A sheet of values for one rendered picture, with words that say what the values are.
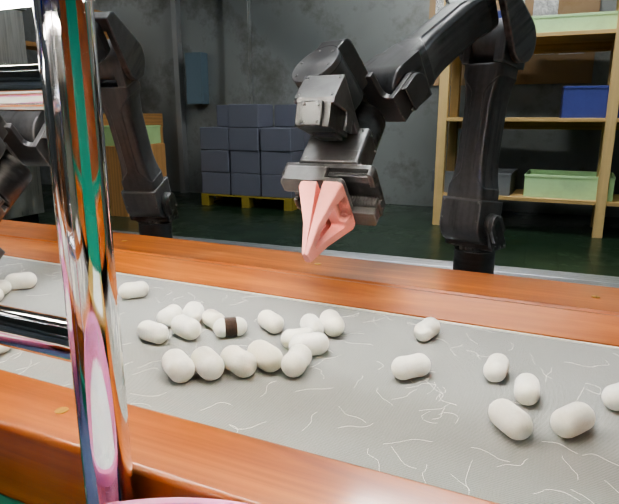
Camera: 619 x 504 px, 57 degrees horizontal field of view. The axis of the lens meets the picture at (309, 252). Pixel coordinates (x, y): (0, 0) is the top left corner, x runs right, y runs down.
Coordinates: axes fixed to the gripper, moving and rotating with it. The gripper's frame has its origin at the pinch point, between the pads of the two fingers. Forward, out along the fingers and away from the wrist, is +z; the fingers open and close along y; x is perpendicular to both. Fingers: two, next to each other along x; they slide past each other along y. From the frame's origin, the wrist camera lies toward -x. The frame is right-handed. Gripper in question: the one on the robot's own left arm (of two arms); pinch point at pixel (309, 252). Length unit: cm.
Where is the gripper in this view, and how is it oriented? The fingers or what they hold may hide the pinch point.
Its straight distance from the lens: 56.8
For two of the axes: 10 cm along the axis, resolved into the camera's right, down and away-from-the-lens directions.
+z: -3.2, 7.9, -5.2
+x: 2.8, 6.0, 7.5
